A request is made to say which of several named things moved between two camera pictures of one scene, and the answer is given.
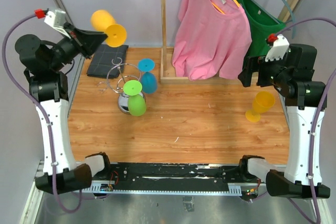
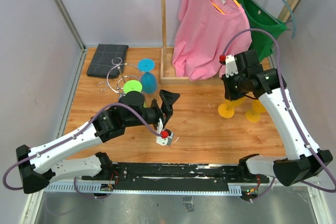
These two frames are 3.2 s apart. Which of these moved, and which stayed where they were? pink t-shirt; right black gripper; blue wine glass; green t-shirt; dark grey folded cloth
Moved: right black gripper
Stayed: blue wine glass; green t-shirt; pink t-shirt; dark grey folded cloth
